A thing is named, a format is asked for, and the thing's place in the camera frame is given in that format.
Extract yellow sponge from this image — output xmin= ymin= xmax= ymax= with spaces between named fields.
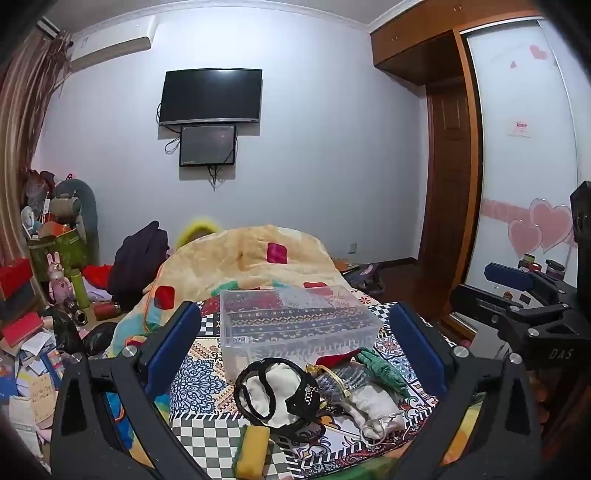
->
xmin=235 ymin=425 xmax=271 ymax=479

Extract red box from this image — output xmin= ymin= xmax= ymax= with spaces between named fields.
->
xmin=0 ymin=257 xmax=36 ymax=300

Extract dark jacket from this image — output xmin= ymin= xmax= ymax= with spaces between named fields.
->
xmin=107 ymin=220 xmax=170 ymax=306

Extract black flask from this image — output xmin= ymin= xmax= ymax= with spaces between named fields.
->
xmin=62 ymin=297 xmax=89 ymax=327

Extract black wall television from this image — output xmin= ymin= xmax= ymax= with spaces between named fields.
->
xmin=159 ymin=69 xmax=263 ymax=127

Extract pile of papers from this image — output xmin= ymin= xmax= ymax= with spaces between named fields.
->
xmin=0 ymin=330 xmax=66 ymax=464

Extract wooden overhead cabinet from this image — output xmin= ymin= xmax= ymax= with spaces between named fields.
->
xmin=369 ymin=17 xmax=467 ymax=86

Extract white sliding wardrobe door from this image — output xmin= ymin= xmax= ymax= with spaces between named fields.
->
xmin=464 ymin=17 xmax=583 ymax=326

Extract green gift bag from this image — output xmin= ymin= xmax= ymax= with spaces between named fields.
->
xmin=28 ymin=227 xmax=91 ymax=274

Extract grey striped sock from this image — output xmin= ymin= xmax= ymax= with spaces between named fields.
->
xmin=316 ymin=364 xmax=371 ymax=408

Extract brown wooden door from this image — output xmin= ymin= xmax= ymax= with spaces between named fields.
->
xmin=418 ymin=82 xmax=483 ymax=329

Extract black plastic bag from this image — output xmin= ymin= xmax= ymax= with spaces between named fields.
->
xmin=50 ymin=306 xmax=119 ymax=357

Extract small jars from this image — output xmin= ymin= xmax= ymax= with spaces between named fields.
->
xmin=516 ymin=253 xmax=567 ymax=281

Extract green knitted cloth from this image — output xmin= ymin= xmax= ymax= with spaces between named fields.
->
xmin=355 ymin=348 xmax=410 ymax=398

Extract red garment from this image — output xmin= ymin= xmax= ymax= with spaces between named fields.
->
xmin=82 ymin=264 xmax=114 ymax=290

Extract green bottle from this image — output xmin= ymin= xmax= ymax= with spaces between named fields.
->
xmin=69 ymin=268 xmax=91 ymax=309

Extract black and white underwear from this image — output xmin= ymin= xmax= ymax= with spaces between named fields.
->
xmin=233 ymin=357 xmax=325 ymax=439

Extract gold hair clip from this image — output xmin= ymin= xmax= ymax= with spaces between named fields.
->
xmin=307 ymin=363 xmax=352 ymax=398

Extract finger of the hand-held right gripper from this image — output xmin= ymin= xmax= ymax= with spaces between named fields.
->
xmin=484 ymin=261 xmax=579 ymax=302
xmin=450 ymin=285 xmax=574 ymax=357

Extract small black wall monitor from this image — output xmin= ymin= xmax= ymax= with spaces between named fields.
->
xmin=178 ymin=124 xmax=238 ymax=167

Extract striped brown curtain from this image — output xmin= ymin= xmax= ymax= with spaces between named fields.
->
xmin=0 ymin=28 xmax=73 ymax=206

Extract red cloth strip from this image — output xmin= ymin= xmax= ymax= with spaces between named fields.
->
xmin=316 ymin=348 xmax=362 ymax=368

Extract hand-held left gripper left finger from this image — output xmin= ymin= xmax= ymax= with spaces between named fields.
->
xmin=50 ymin=301 xmax=218 ymax=480

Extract white sock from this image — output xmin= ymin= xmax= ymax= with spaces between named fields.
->
xmin=242 ymin=362 xmax=309 ymax=428

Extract red bottle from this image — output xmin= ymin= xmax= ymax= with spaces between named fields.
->
xmin=94 ymin=300 xmax=122 ymax=321

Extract clear plastic storage box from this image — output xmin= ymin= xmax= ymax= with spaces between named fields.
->
xmin=219 ymin=285 xmax=384 ymax=380

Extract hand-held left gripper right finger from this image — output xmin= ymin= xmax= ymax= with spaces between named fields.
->
xmin=388 ymin=301 xmax=543 ymax=480

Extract dark backpack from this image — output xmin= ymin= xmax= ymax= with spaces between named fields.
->
xmin=344 ymin=263 xmax=387 ymax=297

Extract red book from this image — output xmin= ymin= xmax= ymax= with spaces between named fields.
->
xmin=2 ymin=311 xmax=45 ymax=348

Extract yellow quilt with red squares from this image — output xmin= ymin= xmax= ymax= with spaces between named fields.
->
xmin=111 ymin=224 xmax=366 ymax=361

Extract pink rabbit figure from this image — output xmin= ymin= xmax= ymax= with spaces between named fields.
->
xmin=46 ymin=252 xmax=75 ymax=304

